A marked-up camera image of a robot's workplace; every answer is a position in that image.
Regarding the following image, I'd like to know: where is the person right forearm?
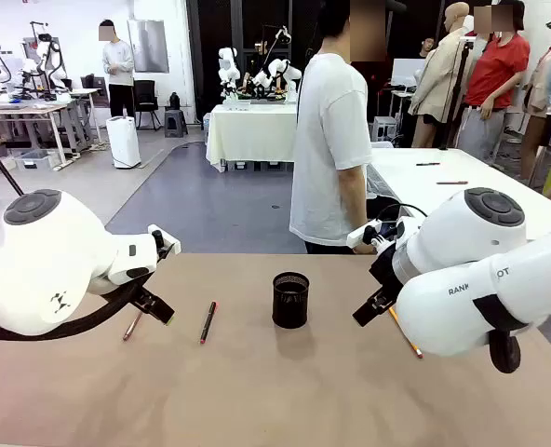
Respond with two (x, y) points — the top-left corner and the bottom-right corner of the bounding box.
(338, 165), (370, 237)

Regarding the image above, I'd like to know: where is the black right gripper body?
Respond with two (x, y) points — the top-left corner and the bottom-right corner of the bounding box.
(370, 242), (405, 299)

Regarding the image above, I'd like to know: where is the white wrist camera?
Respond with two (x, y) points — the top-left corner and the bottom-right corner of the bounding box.
(147, 223), (182, 262)
(346, 217), (419, 252)

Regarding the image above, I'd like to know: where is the white monitor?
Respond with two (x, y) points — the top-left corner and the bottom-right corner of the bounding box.
(391, 58), (426, 88)

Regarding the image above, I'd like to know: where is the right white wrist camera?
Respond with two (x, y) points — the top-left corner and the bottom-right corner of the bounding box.
(346, 217), (419, 252)

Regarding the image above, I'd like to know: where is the white top desk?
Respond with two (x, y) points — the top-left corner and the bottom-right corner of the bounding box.
(68, 88), (104, 145)

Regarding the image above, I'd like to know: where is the black mesh pen holder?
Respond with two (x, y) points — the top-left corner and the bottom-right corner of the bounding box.
(272, 272), (311, 330)

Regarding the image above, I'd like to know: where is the clear plastic bag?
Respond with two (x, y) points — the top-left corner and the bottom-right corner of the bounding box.
(366, 165), (396, 196)

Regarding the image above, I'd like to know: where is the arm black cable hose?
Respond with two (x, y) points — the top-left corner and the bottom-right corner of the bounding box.
(0, 272), (158, 342)
(473, 292), (537, 374)

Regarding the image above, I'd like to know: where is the silver wall panel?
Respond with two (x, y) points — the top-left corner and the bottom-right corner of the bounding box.
(127, 19), (170, 74)

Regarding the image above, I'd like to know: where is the black pen with pink ends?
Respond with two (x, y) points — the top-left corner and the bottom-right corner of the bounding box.
(199, 301), (218, 345)

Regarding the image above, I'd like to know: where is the white robot on cloth table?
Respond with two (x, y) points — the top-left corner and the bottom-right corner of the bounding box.
(218, 46), (240, 102)

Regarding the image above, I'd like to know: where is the black office chair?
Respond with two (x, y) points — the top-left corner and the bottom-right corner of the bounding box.
(133, 79), (163, 131)

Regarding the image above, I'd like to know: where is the person in white T-shirt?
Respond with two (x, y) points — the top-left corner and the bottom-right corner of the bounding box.
(289, 0), (388, 256)

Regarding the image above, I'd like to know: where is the background robot with black frame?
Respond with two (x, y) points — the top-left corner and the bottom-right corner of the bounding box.
(21, 20), (70, 102)

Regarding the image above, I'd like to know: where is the person in light sweatshirt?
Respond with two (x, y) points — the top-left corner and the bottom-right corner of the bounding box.
(99, 19), (136, 120)

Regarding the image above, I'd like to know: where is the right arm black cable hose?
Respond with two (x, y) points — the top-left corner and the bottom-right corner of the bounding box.
(473, 292), (537, 374)

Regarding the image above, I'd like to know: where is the clear plastic bin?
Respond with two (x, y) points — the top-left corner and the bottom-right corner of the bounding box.
(13, 149), (56, 172)

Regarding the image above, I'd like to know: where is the white robot with black pole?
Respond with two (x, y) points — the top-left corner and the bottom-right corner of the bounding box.
(251, 27), (303, 102)

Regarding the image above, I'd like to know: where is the maroon pen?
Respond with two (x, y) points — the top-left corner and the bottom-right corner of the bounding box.
(122, 310), (143, 342)

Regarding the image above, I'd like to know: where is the table with cream cloth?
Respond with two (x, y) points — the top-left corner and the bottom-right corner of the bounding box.
(205, 102), (300, 173)

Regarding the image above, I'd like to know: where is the grey plastic stool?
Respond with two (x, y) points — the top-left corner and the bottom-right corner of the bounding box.
(164, 107), (189, 139)

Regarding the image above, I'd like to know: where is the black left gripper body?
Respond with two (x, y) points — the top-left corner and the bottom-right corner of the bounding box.
(127, 284), (154, 308)

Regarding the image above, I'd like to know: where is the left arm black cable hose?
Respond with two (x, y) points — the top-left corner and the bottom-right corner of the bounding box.
(0, 272), (158, 342)

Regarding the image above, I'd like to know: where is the mannequin in beige coat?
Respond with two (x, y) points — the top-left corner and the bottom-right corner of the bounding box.
(408, 2), (477, 149)

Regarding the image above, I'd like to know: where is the wooden top desk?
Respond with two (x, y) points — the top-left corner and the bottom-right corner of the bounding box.
(0, 102), (72, 169)

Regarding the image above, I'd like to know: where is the grey crate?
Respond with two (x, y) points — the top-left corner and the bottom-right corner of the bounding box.
(371, 115), (397, 141)

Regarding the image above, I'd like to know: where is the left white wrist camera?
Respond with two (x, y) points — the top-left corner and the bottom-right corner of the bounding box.
(147, 223), (182, 262)

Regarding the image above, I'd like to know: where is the thin black camera cable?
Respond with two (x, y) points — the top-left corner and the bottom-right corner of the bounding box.
(377, 203), (428, 223)

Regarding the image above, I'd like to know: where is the yellow pencil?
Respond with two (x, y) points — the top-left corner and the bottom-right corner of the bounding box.
(387, 306), (424, 359)

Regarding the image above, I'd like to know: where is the white air purifier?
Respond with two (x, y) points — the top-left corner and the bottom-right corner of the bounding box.
(106, 115), (142, 169)

